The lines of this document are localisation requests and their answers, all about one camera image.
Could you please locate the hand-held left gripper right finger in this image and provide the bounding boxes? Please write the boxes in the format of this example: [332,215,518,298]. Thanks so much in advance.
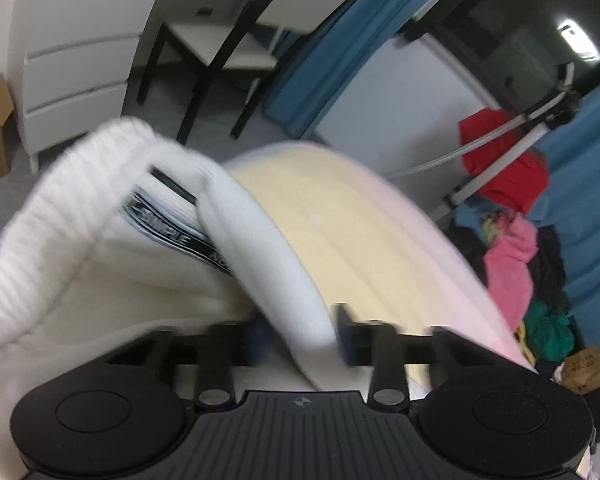
[333,304,488,407]

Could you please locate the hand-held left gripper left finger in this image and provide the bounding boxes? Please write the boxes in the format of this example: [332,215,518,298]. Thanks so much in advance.
[105,322,269,407]

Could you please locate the white sweatshirt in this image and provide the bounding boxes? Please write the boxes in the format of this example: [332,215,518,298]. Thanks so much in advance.
[0,117,371,480]

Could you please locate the pastel bed sheet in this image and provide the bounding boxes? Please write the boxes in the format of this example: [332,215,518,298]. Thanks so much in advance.
[224,140,541,396]

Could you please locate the pink garment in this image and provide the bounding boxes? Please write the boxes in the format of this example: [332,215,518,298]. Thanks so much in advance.
[482,214,539,329]

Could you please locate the green garment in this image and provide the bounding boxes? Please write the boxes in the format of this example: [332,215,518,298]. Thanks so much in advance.
[521,300,576,361]

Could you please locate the black garment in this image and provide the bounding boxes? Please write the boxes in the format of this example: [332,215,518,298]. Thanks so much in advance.
[529,225,572,313]

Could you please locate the red garment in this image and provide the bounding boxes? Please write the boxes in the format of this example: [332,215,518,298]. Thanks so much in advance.
[457,107,552,214]

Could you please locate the garment steamer stand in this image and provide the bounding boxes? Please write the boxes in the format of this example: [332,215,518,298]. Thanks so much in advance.
[394,62,582,207]

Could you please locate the brown paper bag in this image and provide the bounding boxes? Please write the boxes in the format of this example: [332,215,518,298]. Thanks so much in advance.
[560,345,600,394]

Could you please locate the blue curtain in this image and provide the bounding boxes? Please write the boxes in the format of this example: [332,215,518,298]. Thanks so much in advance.
[455,72,600,356]
[264,0,412,137]

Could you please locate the black and white chair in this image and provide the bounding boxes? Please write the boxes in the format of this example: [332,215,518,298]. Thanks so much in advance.
[136,0,326,145]

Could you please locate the white dressing table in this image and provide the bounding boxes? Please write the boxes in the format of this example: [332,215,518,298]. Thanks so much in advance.
[9,0,262,171]

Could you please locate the dark window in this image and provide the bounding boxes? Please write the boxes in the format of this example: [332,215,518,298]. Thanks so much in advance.
[410,0,600,117]

